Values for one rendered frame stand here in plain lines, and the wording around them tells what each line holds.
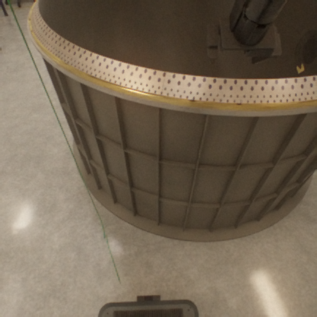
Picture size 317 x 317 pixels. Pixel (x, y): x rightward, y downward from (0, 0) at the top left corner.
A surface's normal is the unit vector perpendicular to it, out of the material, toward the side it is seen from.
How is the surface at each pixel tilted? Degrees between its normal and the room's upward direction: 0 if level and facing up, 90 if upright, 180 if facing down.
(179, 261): 0
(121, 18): 62
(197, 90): 43
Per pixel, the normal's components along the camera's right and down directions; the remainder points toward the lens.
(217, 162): -0.03, 0.77
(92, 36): -0.51, 0.26
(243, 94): -0.01, 0.07
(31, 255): 0.00, -0.63
